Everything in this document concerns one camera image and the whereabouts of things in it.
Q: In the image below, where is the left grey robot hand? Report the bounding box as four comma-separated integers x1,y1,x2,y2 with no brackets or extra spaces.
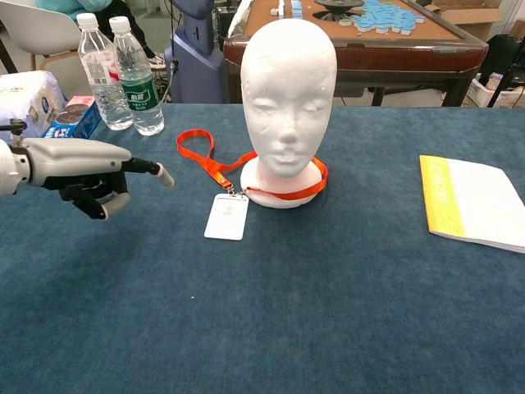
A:
16,137,176,222

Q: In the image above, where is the orange lanyard strap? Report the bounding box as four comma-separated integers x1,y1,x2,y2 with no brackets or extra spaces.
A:
176,129,329,202

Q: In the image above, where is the white ID badge holder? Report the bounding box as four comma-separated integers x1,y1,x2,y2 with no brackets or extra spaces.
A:
203,192,250,241

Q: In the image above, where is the white foam mannequin head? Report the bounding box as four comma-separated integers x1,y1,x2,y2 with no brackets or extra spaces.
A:
240,18,339,209

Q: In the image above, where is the blue cookie box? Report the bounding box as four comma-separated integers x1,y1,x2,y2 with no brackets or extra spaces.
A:
40,101,103,140

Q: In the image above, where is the small pink box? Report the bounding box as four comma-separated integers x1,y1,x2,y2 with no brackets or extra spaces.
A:
65,95,96,110

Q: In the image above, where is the water bottle red label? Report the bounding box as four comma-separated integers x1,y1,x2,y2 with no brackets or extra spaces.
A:
76,12,135,131

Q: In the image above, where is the white plastic tissue pack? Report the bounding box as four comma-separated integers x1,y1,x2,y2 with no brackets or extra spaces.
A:
0,70,69,139

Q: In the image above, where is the water bottle green label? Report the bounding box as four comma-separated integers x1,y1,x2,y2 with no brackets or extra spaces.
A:
108,16,166,137

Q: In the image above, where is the white chair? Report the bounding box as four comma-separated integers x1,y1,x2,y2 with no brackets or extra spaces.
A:
0,0,83,73

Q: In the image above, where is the blue grey machine base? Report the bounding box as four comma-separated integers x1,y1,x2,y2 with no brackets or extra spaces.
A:
164,0,226,104

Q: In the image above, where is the seated person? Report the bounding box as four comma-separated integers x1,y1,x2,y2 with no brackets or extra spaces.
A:
34,0,165,66

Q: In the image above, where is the blue velvet tablecloth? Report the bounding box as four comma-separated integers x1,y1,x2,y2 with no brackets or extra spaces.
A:
0,103,525,394

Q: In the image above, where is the white cloth bundle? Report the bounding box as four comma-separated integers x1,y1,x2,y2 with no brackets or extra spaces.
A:
226,0,252,40

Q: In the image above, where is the row of mahjong tiles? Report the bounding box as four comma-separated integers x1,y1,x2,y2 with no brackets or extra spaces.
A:
268,0,304,20

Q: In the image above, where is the black round disc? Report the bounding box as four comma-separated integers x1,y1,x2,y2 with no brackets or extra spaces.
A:
313,0,365,21

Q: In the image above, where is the brown mahjong table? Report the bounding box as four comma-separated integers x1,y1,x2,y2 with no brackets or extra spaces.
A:
223,0,490,108

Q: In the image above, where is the pile of blue mahjong tiles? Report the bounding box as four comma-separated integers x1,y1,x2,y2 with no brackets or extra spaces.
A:
340,0,426,36

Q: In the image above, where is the yellow and white book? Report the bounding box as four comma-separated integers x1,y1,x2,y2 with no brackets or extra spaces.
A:
418,154,525,254

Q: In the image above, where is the brown cardboard box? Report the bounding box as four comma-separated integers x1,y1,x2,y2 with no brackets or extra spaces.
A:
424,0,504,42

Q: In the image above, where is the black chair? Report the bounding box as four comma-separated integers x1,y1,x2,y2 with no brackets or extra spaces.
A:
477,34,525,108

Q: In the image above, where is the white storage basket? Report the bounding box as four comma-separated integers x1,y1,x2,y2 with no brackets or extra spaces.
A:
466,72,525,110

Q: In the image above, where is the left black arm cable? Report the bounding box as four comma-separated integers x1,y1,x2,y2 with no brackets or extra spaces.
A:
0,118,28,147

